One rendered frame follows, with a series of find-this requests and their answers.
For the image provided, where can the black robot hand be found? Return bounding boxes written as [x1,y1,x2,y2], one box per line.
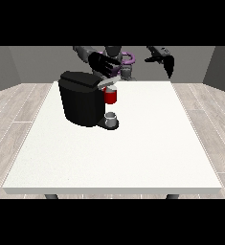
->
[87,52,122,79]
[144,53,176,79]

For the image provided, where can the pale grey machine lid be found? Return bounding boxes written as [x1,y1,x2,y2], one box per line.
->
[97,75,122,89]

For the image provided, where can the red pod holder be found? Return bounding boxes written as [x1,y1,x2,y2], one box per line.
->
[102,87,119,105]

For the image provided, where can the black coffee machine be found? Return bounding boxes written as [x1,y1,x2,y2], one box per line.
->
[57,70,120,131]

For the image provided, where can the grey robot trunk purple rings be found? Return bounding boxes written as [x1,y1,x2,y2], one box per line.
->
[98,46,138,81]

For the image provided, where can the small grey cup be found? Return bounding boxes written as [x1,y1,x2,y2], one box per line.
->
[104,111,119,128]

